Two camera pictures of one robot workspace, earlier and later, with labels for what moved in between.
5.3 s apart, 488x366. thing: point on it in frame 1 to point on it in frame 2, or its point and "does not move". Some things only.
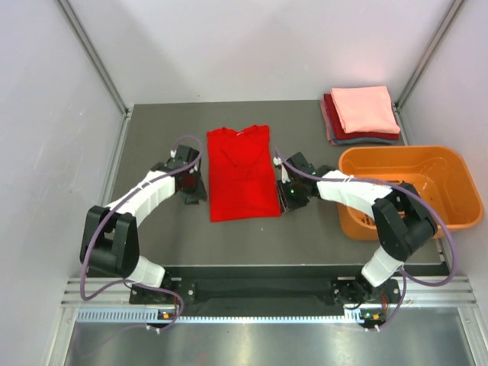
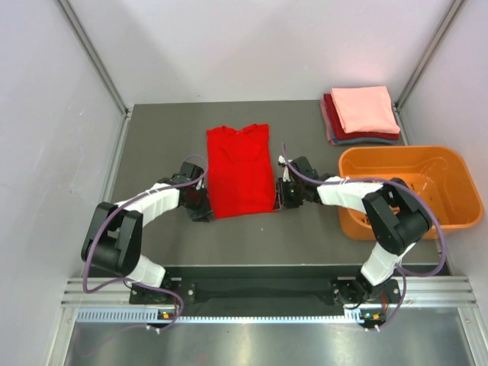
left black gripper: (199, 193) to (205, 210)
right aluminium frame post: (456, 8) does not move
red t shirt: (242, 176) does not move
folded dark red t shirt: (338, 130) does not move
